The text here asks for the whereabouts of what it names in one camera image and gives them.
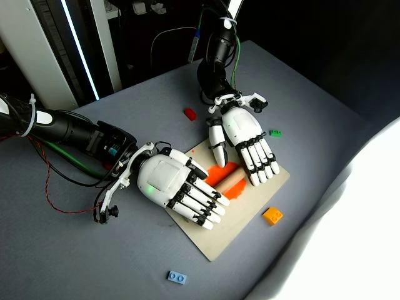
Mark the orange play dough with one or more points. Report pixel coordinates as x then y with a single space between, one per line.
215 173

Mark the green toy brick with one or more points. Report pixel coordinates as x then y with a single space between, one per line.
276 133

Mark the light wooden board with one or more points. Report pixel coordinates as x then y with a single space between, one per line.
243 225

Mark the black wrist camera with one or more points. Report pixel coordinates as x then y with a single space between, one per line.
259 104
106 215

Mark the wooden cylinder peg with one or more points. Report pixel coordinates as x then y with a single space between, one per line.
229 182

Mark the white frame post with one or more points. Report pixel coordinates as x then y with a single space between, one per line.
106 43

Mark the yellow toy brick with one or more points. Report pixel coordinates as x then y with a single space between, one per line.
272 216

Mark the red toy brick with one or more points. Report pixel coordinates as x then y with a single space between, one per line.
190 114

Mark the grey table cloth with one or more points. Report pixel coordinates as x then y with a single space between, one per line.
78 250

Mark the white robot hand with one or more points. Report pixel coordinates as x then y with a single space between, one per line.
242 125
162 175

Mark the white light strip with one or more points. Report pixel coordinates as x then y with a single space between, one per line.
79 50

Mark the white cabinet panel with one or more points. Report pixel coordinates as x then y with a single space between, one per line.
31 47

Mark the blue toy brick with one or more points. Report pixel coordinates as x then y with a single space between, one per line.
177 277

